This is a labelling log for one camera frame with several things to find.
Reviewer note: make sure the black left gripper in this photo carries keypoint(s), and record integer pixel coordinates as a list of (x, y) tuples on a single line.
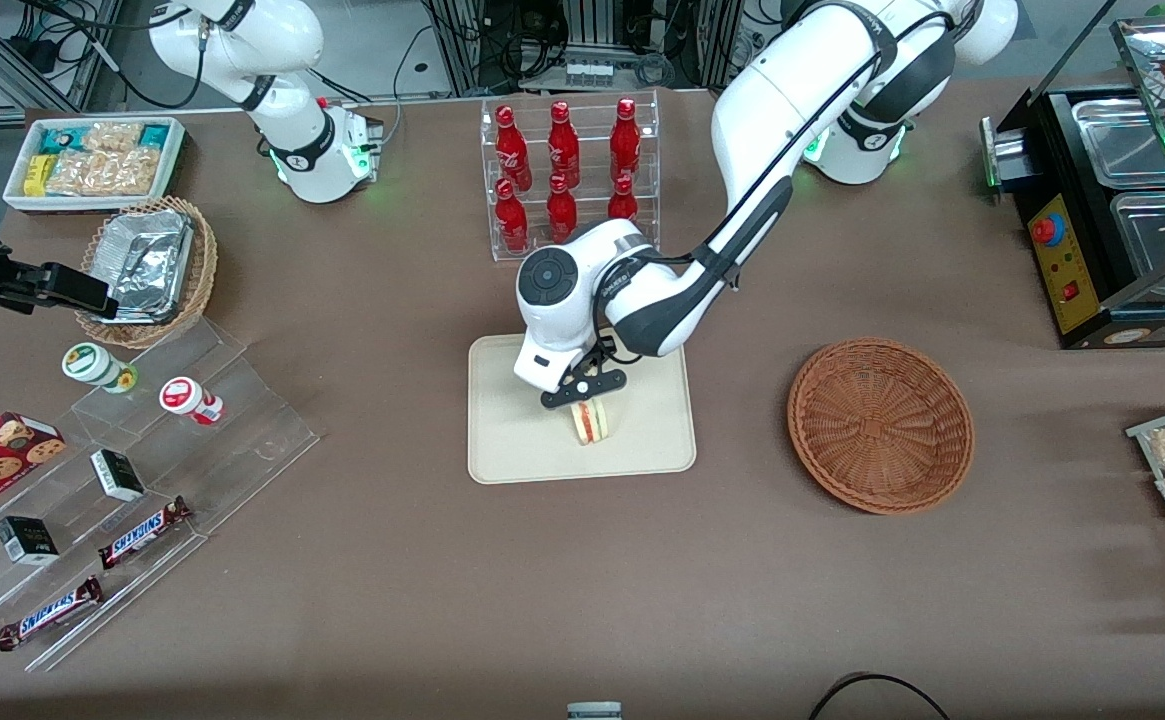
[(592, 352)]

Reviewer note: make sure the triangular sandwich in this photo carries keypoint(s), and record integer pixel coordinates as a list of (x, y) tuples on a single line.
[(592, 425)]

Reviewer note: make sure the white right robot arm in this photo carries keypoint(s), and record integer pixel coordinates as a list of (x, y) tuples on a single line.
[(292, 40)]

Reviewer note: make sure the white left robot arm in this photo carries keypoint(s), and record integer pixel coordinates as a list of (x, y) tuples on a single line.
[(792, 90)]

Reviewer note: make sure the beige plastic tray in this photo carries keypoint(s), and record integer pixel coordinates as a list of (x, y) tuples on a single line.
[(522, 440)]

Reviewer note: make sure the light wicker basket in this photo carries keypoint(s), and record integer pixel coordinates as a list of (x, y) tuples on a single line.
[(204, 270)]

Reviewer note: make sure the brown wicker basket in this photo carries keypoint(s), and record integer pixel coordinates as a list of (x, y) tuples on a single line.
[(882, 425)]

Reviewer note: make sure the green lid yogurt cup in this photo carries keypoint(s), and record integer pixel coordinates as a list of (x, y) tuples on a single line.
[(92, 365)]

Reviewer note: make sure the aluminium foil container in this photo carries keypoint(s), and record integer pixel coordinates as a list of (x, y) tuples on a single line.
[(142, 260)]

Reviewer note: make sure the yellow snack packet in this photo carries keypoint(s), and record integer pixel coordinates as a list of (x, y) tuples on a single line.
[(37, 175)]

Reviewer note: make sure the clear cracker bag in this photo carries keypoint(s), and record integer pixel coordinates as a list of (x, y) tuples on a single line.
[(102, 172), (112, 136)]

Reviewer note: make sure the teal snack packet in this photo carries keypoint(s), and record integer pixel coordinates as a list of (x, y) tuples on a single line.
[(57, 140), (154, 134)]

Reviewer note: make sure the red cola bottle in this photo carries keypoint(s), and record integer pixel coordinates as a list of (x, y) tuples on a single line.
[(512, 150), (563, 150), (511, 220), (561, 210), (625, 145), (622, 203)]

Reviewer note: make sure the red lid yogurt cup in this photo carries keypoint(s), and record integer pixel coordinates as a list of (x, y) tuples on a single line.
[(185, 397)]

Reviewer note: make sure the white plastic bin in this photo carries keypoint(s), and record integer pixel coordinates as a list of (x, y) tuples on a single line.
[(174, 165)]

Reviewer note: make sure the small black box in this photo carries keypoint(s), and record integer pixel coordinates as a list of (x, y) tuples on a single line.
[(27, 540), (117, 475)]

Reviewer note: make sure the clear acrylic bottle rack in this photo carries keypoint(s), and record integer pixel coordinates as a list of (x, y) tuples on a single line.
[(587, 130)]

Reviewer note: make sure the clear acrylic step shelf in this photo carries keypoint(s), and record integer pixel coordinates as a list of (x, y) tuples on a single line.
[(232, 440)]

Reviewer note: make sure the snickers bar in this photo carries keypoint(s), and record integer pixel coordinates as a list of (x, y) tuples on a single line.
[(50, 613), (142, 533)]

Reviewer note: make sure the white power strip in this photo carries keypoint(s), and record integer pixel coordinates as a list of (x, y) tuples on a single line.
[(587, 75)]

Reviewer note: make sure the grey box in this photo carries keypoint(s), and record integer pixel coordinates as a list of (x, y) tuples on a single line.
[(594, 712)]

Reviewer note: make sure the black hot food display case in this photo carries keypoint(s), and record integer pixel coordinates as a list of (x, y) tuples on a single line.
[(1067, 265)]

